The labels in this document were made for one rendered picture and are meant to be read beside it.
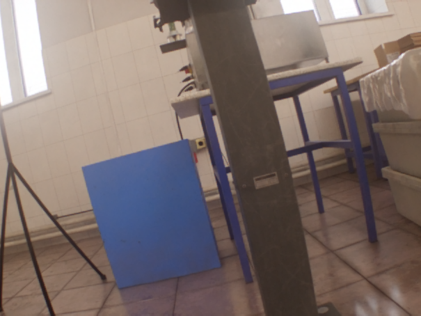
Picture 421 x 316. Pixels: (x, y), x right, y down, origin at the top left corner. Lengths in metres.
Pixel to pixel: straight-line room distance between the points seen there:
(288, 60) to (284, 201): 0.88
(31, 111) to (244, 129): 2.89
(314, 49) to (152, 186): 0.93
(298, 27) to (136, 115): 1.92
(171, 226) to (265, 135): 0.95
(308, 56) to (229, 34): 0.83
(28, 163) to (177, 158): 2.14
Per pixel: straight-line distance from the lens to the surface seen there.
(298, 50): 1.57
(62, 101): 3.35
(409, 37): 2.91
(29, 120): 3.48
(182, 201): 1.60
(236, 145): 0.75
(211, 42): 0.78
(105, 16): 3.44
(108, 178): 1.63
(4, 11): 4.41
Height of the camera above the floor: 0.56
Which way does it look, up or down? 2 degrees down
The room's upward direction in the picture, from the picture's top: 14 degrees counter-clockwise
